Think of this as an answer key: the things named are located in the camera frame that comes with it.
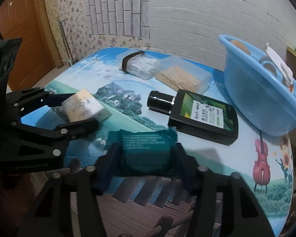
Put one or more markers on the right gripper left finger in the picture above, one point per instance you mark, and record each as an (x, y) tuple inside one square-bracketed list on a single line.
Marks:
[(51, 212)]

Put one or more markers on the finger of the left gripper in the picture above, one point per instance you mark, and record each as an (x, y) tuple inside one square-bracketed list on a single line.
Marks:
[(22, 102), (34, 141)]

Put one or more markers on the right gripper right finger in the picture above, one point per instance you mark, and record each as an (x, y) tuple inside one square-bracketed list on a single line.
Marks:
[(242, 214)]

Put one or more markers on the beige face tissue pack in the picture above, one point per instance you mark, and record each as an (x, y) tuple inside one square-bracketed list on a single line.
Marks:
[(82, 106)]

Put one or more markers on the teal foil snack packet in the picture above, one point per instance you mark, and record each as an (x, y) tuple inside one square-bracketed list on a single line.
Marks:
[(144, 151)]

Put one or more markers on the brown wooden door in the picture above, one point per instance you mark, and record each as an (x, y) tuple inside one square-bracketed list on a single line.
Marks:
[(18, 19)]

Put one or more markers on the black green cologne bottle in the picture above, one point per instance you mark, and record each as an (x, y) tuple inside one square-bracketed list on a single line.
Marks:
[(197, 115)]

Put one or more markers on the blue plastic basin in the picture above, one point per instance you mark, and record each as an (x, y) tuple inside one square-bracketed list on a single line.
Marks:
[(255, 86)]

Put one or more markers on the clear box white cotton swabs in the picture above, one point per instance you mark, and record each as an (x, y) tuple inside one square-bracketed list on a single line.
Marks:
[(141, 65)]

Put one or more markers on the clear box wooden toothpicks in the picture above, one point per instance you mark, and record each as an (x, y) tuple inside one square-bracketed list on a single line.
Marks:
[(177, 73)]

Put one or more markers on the white orange snack packet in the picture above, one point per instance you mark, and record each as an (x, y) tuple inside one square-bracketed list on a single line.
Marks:
[(287, 74)]

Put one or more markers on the beige plush toy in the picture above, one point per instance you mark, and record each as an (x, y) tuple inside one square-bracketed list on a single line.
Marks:
[(240, 46)]

